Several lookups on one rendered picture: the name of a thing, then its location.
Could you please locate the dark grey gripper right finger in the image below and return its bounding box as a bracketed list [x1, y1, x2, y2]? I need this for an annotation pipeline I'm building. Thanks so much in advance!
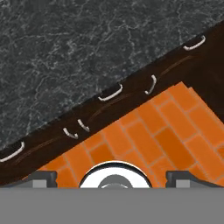
[164, 170, 223, 189]

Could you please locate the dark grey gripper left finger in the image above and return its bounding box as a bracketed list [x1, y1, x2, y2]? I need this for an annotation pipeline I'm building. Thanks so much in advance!
[4, 170, 58, 189]

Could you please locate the white and black round thing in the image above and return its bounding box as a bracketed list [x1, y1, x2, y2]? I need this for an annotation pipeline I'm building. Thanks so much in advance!
[78, 160, 153, 189]

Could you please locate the dark wood cupboard run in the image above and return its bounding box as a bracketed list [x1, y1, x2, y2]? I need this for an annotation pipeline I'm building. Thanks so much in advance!
[0, 20, 224, 187]

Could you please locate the curved silver cupboard handle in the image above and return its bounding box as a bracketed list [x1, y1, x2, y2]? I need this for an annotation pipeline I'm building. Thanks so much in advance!
[97, 83, 124, 102]
[182, 34, 207, 52]
[62, 127, 80, 140]
[144, 74, 158, 96]
[76, 118, 91, 133]
[0, 141, 25, 164]

